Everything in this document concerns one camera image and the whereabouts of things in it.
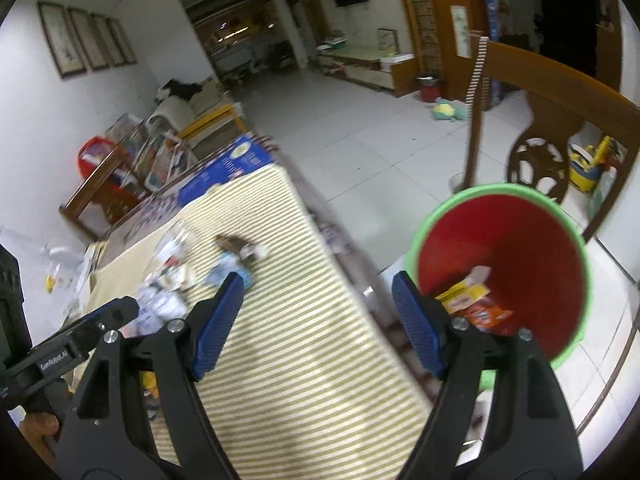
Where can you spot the black cloth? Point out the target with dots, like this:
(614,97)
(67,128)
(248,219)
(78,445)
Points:
(185,89)

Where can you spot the yellow cardboard box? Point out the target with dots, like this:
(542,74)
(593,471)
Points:
(465,295)

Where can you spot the red plastic basket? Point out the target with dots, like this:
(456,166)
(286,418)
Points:
(92,155)

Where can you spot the yellow toy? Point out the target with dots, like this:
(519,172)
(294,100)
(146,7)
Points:
(587,165)

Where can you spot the framed wall picture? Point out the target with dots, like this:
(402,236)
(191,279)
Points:
(60,40)
(122,40)
(87,37)
(107,40)

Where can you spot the black white striped strip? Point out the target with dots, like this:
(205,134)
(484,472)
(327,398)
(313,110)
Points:
(477,70)

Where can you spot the green plush toy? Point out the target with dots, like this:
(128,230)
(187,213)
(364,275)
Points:
(447,110)

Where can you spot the small red bin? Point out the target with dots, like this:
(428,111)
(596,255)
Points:
(427,89)

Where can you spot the brown wrapper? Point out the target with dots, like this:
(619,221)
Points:
(232,244)

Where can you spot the yellow low table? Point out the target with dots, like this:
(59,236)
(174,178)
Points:
(215,120)

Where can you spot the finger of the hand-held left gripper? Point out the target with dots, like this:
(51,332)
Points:
(75,337)
(7,300)

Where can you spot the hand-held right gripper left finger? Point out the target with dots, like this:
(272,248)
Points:
(220,325)

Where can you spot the white wall calendar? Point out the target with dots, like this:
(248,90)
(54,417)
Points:
(459,30)

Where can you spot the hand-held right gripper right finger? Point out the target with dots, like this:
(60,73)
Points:
(415,320)

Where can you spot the low television stand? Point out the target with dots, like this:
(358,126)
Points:
(360,62)

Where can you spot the orange snack packet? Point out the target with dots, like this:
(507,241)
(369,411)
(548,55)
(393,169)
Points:
(487,317)

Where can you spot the red bin with green rim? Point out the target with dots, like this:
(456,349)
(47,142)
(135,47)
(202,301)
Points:
(500,240)

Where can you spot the pale green bottle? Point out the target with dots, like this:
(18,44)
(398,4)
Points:
(602,190)

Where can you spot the person's left hand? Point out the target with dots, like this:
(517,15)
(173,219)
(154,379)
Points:
(37,427)

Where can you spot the clear plastic wrapper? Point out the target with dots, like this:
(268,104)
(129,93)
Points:
(172,245)

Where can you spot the stack of books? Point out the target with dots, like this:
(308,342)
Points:
(150,155)

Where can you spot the light blue plastic packet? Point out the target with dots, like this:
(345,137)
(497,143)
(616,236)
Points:
(232,271)

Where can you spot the low wooden rack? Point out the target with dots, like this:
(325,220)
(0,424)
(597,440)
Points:
(85,200)

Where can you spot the blue cardboard box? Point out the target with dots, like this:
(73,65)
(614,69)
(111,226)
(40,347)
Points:
(230,165)

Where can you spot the white armchair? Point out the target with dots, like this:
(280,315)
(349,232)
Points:
(172,107)

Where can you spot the small picture frame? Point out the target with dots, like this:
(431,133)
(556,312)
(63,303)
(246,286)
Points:
(387,40)

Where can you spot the clear plastic bag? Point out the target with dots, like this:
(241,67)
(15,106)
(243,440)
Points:
(60,270)

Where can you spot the yellow striped tablecloth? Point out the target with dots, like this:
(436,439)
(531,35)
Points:
(300,310)

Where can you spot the brown wooden chair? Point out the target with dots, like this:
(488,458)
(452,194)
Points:
(550,80)

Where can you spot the white crumpled wrappers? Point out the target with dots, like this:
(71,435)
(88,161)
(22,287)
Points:
(160,300)

